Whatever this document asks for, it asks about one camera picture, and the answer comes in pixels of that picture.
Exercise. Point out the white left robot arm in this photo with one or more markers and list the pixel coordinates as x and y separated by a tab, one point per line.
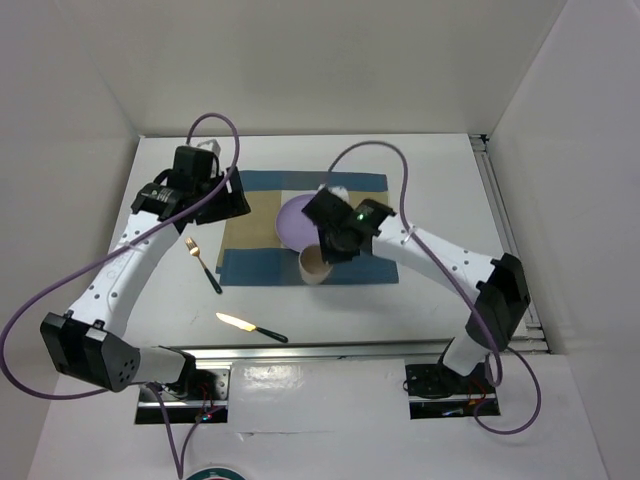
86	342

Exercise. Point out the blue beige checked cloth napkin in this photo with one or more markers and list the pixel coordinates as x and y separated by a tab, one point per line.
251	253

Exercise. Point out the aluminium right side rail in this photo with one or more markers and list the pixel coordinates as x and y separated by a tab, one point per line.
530	338

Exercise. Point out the gold knife green handle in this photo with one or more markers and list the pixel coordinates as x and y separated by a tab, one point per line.
249	327

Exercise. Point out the gold fork green handle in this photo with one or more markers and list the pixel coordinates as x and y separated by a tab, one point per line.
195	252

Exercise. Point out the purple plastic plate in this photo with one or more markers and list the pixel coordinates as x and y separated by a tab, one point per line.
295	231

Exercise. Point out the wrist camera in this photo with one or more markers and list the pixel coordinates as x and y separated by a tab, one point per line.
210	145
338	191

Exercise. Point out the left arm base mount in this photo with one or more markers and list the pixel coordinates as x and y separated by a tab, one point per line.
207	401

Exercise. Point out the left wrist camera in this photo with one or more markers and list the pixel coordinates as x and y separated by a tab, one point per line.
210	145

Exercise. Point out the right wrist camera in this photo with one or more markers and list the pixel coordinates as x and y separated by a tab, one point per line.
338	191

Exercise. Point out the beige plastic cup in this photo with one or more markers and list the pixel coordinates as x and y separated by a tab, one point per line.
312	268

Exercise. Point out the green round sticker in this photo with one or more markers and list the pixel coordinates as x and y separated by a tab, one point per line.
215	473

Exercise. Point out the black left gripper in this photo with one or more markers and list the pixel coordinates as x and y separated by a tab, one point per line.
233	203

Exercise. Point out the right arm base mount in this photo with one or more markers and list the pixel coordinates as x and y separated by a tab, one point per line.
436	393

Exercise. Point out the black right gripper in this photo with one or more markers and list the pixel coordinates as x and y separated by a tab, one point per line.
330	254

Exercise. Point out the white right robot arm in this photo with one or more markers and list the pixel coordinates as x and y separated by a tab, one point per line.
495	288

